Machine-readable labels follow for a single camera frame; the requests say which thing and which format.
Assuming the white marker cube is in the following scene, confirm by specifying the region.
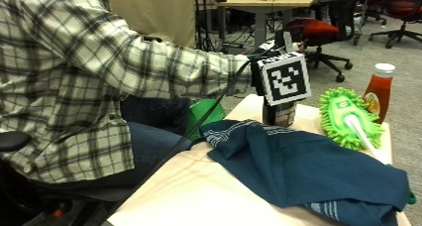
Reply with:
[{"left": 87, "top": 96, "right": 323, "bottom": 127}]
[{"left": 256, "top": 51, "right": 313, "bottom": 107}]

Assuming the black chair armrest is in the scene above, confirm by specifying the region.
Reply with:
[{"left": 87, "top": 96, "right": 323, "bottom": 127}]
[{"left": 0, "top": 130, "right": 34, "bottom": 153}]

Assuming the green bag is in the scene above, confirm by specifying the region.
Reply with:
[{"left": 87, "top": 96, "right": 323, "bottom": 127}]
[{"left": 187, "top": 98, "right": 228, "bottom": 142}]

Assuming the dark blue cloth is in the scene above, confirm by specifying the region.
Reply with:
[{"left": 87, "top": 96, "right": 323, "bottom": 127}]
[{"left": 200, "top": 119, "right": 413, "bottom": 226}]

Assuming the black cable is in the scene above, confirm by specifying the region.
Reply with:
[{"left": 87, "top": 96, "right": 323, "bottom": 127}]
[{"left": 103, "top": 56, "right": 276, "bottom": 222}]

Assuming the black chair seat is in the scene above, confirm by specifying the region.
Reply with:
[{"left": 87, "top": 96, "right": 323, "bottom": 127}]
[{"left": 0, "top": 160, "right": 149, "bottom": 226}]

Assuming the red office chair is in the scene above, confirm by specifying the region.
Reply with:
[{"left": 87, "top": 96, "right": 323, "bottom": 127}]
[
  {"left": 366, "top": 0, "right": 422, "bottom": 50},
  {"left": 284, "top": 0, "right": 356, "bottom": 83}
]

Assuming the wooden desk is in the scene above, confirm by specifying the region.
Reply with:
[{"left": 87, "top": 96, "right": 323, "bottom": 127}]
[{"left": 216, "top": 0, "right": 331, "bottom": 51}]

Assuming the black tripod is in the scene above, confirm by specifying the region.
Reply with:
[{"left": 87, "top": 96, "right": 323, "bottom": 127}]
[{"left": 195, "top": 0, "right": 217, "bottom": 53}]

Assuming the person in plaid shirt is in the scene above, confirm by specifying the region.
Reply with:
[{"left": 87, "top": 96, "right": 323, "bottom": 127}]
[{"left": 0, "top": 0, "right": 253, "bottom": 190}]

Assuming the red ketchup bottle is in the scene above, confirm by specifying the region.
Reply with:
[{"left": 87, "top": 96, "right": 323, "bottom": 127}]
[{"left": 361, "top": 62, "right": 397, "bottom": 125}]

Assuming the green microfibre mop head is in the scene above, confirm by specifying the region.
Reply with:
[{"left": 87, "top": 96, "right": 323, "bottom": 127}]
[{"left": 319, "top": 86, "right": 385, "bottom": 152}]

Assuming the white mop handle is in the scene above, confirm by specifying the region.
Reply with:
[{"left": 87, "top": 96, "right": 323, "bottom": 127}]
[{"left": 344, "top": 114, "right": 393, "bottom": 166}]

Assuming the dark glass jar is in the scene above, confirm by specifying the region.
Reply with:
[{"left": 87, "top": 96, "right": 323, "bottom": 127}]
[{"left": 261, "top": 100, "right": 299, "bottom": 128}]

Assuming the beige partition panel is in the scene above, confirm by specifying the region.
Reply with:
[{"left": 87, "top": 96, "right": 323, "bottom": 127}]
[{"left": 107, "top": 0, "right": 199, "bottom": 50}]

